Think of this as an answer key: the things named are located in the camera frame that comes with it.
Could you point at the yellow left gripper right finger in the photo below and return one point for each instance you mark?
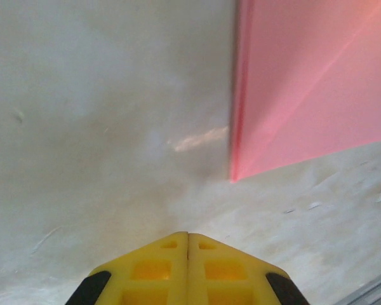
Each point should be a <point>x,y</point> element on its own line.
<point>228,279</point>

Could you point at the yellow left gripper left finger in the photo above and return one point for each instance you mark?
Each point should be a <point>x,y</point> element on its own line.
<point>139,279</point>

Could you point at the long aluminium mounting rail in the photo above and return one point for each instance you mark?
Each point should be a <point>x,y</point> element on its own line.
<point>378,292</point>

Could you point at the pink square paper sheet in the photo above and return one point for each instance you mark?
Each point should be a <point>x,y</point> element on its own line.
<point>304,79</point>

